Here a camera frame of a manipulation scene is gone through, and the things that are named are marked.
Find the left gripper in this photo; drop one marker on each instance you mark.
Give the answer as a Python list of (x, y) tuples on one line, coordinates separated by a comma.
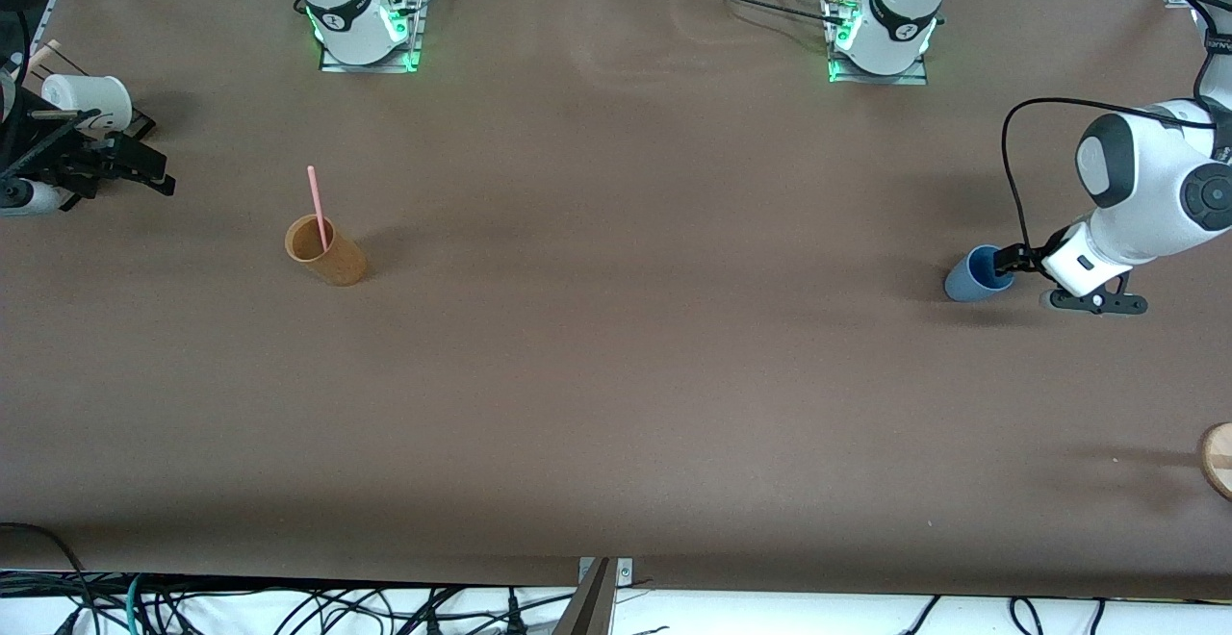
[(1032, 256)]

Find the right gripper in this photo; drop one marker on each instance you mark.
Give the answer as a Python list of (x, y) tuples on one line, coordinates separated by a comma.
[(46, 156)]

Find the blue plastic cup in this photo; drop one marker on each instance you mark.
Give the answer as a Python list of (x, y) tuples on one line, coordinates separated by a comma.
[(962, 287)]

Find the pink straw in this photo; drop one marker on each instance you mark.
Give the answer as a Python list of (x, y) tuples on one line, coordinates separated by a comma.
[(315, 197)]

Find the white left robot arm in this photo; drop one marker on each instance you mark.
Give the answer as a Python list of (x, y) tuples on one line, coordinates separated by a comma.
[(1155, 173)]

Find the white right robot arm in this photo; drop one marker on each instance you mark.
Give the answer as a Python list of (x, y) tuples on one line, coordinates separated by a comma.
[(346, 0)]

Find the white cup with print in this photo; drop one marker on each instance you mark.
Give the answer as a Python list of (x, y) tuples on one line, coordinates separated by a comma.
[(82, 98)]

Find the bamboo wooden cup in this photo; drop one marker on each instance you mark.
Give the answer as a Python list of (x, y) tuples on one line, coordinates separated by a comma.
[(342, 265)]

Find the wooden rack dowel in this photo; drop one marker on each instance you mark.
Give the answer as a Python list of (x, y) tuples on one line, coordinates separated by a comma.
[(43, 56)]

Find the round wooden board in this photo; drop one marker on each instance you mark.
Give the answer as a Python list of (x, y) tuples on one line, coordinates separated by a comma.
[(1220, 462)]

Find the brown paper table cover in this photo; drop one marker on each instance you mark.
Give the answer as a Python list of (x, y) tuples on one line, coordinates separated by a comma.
[(616, 375)]

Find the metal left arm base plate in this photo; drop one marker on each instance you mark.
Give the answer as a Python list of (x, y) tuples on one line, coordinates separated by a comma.
[(914, 79)]

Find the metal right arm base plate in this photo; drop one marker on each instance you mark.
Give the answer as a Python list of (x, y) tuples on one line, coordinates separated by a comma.
[(416, 43)]

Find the small metal table bracket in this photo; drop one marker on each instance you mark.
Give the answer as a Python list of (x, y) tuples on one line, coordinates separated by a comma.
[(624, 572)]

